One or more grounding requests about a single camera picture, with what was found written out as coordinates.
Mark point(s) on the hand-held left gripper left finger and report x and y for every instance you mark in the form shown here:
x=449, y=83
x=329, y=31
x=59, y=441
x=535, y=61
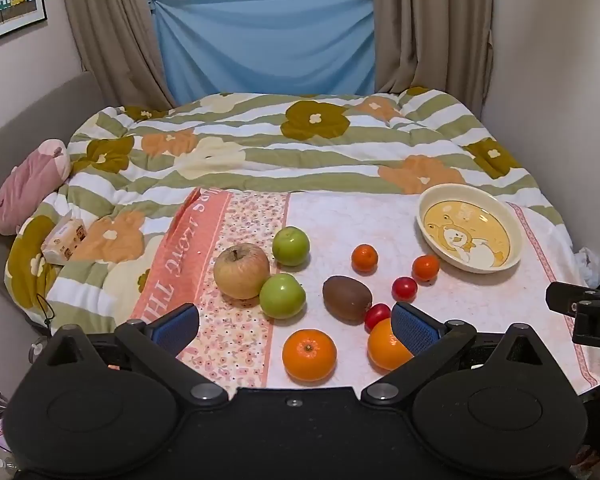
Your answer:
x=177, y=329

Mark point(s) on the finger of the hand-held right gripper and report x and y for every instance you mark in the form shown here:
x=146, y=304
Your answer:
x=562, y=297

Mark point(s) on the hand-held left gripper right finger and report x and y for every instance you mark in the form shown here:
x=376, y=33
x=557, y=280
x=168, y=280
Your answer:
x=414, y=330

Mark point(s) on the large orange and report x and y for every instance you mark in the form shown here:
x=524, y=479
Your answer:
x=384, y=347
x=309, y=356

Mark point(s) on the red cherry tomato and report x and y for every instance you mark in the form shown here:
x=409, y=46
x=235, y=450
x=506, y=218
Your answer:
x=376, y=315
x=404, y=289

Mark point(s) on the small tangerine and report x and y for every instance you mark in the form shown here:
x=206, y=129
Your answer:
x=426, y=268
x=364, y=258

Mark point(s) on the brown kiwi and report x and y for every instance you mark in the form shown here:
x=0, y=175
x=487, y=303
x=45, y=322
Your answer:
x=346, y=299

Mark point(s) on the yellow-red apple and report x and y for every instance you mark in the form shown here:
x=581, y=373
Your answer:
x=241, y=272

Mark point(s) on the green apple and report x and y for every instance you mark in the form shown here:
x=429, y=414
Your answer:
x=282, y=297
x=291, y=246

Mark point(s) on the cream bowl with bear print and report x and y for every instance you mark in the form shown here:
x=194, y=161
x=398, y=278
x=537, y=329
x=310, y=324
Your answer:
x=472, y=232

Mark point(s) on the crumpled white tissue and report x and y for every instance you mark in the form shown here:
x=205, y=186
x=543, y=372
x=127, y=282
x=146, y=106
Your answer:
x=587, y=265

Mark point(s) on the tissue pack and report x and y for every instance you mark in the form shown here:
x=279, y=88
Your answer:
x=64, y=242

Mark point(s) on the floral striped quilt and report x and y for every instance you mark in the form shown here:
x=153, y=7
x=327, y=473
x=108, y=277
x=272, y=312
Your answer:
x=260, y=160

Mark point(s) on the pink plush toy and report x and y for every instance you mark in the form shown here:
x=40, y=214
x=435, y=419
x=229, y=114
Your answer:
x=25, y=185

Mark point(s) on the grey upholstered headboard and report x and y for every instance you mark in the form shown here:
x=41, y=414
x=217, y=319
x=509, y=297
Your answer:
x=15, y=130

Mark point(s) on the light blue cloth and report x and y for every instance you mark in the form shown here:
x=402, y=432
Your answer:
x=265, y=45

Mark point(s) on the beige curtain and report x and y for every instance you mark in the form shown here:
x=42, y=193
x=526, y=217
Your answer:
x=110, y=25
x=430, y=20

